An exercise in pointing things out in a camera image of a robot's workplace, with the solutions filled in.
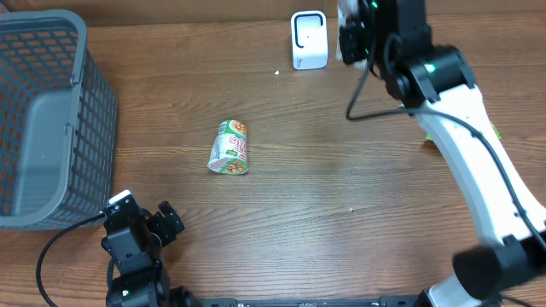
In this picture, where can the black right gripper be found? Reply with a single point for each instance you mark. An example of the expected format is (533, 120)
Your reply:
(352, 49)

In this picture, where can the white tube gold cap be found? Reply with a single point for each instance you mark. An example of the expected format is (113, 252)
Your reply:
(354, 34)

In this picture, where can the cup noodles container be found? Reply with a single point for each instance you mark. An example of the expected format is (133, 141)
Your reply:
(229, 150)

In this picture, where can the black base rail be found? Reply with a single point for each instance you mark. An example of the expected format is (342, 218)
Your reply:
(384, 301)

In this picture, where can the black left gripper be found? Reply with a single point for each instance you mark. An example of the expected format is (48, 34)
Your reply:
(166, 234)

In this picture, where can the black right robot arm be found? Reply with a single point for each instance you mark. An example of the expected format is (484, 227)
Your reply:
(436, 86)

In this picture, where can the white barcode scanner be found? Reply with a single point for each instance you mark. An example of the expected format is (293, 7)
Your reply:
(309, 40)

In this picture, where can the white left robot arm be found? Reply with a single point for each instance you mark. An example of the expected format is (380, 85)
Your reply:
(136, 274)

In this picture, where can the grey plastic shopping basket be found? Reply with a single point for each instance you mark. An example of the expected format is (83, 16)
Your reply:
(58, 123)

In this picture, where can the green snack bag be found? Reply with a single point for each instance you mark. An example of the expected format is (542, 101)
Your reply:
(429, 138)

